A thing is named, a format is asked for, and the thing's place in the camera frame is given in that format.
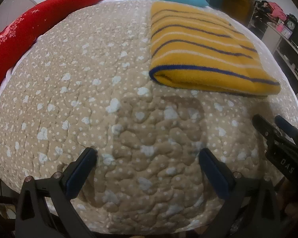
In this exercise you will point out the pink garment on shelf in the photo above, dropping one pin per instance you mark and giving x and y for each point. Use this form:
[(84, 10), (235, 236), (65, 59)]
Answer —
[(277, 11)]

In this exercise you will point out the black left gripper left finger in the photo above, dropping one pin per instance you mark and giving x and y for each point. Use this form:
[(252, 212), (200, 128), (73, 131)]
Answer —
[(44, 208)]

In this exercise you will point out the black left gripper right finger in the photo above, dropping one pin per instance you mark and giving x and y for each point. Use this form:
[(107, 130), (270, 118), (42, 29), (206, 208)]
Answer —
[(250, 205)]

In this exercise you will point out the cluttered storage shelf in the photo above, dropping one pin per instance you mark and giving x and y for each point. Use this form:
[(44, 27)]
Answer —
[(283, 49)]

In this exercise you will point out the yellow striped knit sweater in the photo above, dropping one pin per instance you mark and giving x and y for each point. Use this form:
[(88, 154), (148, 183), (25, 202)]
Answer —
[(195, 49)]

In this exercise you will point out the beige heart-pattern bedspread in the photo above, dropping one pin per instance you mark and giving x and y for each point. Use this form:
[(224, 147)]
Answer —
[(147, 179)]

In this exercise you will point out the red embroidered quilt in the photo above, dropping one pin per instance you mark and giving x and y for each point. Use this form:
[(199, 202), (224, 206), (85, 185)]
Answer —
[(21, 34)]

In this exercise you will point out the white round headboard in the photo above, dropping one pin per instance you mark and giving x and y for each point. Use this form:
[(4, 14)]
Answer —
[(11, 9)]

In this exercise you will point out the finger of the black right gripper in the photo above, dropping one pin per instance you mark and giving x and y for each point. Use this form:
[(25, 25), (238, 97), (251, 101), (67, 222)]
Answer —
[(287, 128), (268, 131)]

